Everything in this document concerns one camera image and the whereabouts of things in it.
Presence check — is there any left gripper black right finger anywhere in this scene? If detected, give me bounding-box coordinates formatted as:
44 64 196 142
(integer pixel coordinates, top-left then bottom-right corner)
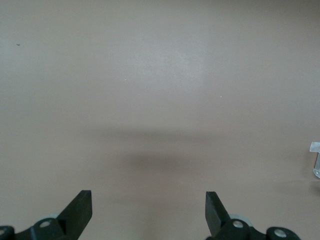
205 184 301 240

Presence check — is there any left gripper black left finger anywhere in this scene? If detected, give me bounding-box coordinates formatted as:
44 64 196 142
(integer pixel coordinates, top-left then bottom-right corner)
0 183 93 240

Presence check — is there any clear plastic object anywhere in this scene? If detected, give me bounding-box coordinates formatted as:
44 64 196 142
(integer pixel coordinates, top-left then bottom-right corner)
309 141 320 179

